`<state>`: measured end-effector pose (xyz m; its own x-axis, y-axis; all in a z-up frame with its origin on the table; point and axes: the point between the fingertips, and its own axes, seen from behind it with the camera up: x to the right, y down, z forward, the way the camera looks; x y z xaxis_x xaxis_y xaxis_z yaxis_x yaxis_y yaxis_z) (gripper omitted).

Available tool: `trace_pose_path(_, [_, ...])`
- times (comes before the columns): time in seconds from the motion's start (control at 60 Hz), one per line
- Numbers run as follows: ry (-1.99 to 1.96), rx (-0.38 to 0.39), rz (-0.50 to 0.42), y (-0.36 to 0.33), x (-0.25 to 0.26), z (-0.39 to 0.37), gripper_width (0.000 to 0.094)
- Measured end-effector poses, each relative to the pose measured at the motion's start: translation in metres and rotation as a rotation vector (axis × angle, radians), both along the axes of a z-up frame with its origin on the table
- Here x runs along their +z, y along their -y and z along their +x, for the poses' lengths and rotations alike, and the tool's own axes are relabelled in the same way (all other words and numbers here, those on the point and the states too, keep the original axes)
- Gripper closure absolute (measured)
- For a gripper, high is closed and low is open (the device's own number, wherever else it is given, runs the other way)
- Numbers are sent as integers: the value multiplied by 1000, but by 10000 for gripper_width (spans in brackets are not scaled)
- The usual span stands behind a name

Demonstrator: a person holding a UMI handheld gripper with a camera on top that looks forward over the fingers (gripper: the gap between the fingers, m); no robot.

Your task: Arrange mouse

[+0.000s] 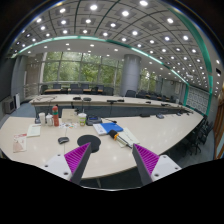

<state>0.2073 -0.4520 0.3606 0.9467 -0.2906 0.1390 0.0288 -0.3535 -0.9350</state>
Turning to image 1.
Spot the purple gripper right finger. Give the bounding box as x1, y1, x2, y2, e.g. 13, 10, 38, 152
131, 143, 183, 186

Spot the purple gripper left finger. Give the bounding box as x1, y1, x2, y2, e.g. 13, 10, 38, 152
43, 142, 93, 186

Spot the black computer mouse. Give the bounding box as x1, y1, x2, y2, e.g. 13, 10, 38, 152
58, 137, 69, 144

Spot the round black mouse pad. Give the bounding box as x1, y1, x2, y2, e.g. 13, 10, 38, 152
77, 135, 101, 153

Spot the white open notebook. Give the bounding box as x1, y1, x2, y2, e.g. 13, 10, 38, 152
119, 128, 140, 145

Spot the grey desk telephone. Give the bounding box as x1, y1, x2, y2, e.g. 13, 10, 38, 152
86, 116, 102, 126

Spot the orange black tool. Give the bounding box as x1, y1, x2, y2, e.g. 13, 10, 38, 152
108, 130, 119, 140

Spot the white paper cup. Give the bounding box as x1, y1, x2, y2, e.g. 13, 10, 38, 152
78, 113, 87, 126

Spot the blue folder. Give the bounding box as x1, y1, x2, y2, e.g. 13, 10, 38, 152
101, 122, 123, 134

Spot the white jar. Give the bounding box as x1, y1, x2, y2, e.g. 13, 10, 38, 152
46, 114, 53, 126

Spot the white paper sheet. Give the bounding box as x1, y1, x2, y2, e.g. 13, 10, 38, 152
27, 124, 41, 137

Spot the red bottle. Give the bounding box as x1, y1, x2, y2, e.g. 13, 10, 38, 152
52, 106, 59, 127

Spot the long rear conference table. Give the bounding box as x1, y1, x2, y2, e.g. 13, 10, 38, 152
30, 94, 191, 118

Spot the white plastic container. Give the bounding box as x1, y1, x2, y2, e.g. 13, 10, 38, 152
39, 112, 46, 125

